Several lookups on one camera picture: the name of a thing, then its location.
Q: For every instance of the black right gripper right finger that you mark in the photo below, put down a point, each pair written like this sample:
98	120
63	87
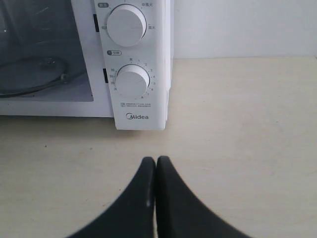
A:
180	213

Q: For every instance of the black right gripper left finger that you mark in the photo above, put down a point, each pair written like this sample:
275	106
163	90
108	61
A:
131	215

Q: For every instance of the white Midea microwave oven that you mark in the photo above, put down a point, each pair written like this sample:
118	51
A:
75	31

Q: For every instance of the glass turntable plate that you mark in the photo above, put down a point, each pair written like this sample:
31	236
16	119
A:
31	74

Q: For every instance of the white lower timer knob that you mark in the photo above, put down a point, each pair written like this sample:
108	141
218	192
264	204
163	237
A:
132	81

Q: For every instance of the white upper power knob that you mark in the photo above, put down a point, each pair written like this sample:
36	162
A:
126	25

